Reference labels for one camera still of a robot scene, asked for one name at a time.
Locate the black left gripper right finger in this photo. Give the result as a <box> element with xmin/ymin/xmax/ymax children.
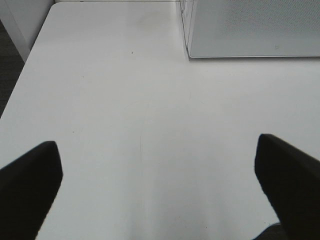
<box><xmin>254</xmin><ymin>133</ymin><xmax>320</xmax><ymax>240</ymax></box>

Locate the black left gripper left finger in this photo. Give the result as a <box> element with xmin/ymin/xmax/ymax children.
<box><xmin>0</xmin><ymin>141</ymin><xmax>63</xmax><ymax>240</ymax></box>

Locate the white microwave door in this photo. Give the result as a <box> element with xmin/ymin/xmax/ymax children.
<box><xmin>187</xmin><ymin>0</ymin><xmax>320</xmax><ymax>58</ymax></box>

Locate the white microwave oven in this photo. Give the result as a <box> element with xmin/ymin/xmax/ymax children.
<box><xmin>178</xmin><ymin>0</ymin><xmax>198</xmax><ymax>58</ymax></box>

